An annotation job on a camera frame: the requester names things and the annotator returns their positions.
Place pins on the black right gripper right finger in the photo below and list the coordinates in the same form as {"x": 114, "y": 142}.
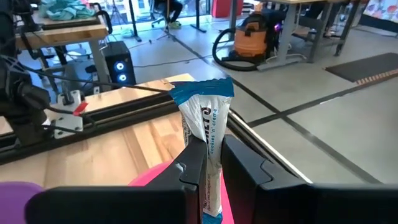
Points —
{"x": 239, "y": 168}

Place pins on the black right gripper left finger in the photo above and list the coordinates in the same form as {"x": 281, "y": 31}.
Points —
{"x": 192, "y": 168}

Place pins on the blue white candy bar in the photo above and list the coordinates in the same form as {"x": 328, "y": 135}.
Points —
{"x": 202, "y": 102}

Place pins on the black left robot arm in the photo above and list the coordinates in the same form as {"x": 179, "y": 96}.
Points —
{"x": 21, "y": 102}

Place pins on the pink plastic bucket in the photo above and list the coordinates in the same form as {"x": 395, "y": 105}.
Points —
{"x": 149, "y": 177}

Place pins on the orange shop vacuum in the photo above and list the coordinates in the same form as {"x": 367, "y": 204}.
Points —
{"x": 250, "y": 40}

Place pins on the grey leg office desk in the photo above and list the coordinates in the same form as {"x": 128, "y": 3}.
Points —
{"x": 284, "y": 46}

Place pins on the black computer tower blue fans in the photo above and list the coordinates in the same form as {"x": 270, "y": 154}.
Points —
{"x": 112, "y": 53}

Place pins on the black stand pole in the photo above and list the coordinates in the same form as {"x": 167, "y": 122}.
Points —
{"x": 198, "y": 15}
{"x": 133, "y": 18}

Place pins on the red cabinet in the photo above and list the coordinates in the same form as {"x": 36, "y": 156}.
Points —
{"x": 225, "y": 7}

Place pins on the person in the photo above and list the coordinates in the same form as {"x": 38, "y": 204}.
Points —
{"x": 174, "y": 7}

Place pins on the black floor mat striped edge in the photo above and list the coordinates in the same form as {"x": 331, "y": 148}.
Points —
{"x": 367, "y": 67}

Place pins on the purple plastic bucket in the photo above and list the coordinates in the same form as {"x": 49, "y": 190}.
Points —
{"x": 15, "y": 202}

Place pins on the side table with grey legs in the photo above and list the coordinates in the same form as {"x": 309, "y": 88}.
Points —
{"x": 62, "y": 34}

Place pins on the teal cloth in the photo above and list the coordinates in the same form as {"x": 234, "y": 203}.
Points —
{"x": 65, "y": 11}

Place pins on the colourful floral panel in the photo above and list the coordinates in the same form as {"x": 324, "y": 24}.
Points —
{"x": 382, "y": 9}

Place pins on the black aluminium table frame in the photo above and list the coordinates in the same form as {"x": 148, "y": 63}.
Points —
{"x": 130, "y": 107}

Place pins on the grey metal mounting bracket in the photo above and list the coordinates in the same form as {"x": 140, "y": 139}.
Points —
{"x": 70, "y": 123}

